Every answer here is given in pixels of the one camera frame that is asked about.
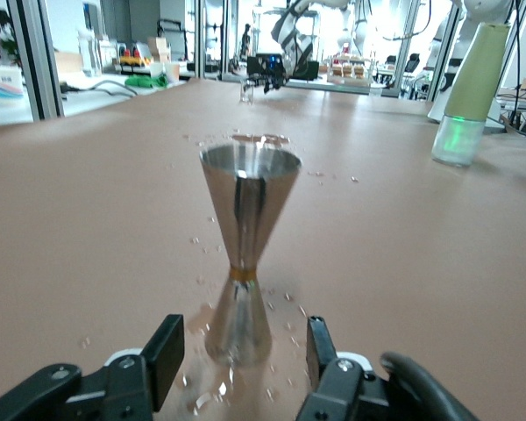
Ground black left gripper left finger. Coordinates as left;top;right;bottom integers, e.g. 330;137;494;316
0;313;186;421

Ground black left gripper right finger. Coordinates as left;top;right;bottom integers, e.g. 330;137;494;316
295;315;391;421

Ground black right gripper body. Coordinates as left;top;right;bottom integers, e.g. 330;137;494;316
246;53;289;81

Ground clear glass cup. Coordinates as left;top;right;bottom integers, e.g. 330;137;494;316
238;78;256;105

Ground steel double cone jigger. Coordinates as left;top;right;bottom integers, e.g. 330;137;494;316
199;144;303;368

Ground food display rack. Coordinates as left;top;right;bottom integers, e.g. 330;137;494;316
325;53;375;85

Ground stacked cardboard boxes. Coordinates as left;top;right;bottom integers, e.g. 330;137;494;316
146;36;173;63

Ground green cloth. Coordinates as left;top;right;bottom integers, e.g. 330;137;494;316
124;72;171;89

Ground yellow toy vehicle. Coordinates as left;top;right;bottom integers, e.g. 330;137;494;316
117;46;153;70

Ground white side table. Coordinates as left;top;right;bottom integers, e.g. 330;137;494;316
0;72;189;127

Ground clear glass pitcher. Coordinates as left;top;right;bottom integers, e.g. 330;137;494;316
76;25;104;76

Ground brown table mat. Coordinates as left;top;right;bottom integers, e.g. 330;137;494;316
0;77;526;421

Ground light wooden box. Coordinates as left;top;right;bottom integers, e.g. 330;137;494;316
53;51;84;76

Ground green bottle with clear base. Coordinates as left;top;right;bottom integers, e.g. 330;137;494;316
430;21;512;168

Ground green potted plant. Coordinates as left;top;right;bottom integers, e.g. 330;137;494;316
0;7;24;67

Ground aluminium frame post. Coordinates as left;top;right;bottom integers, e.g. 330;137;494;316
6;0;66;122
218;0;232;82
191;0;203;81

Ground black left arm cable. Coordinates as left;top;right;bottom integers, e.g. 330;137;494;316
379;350;481;421

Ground black cable on side table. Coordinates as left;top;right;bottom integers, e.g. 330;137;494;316
60;78;138;98

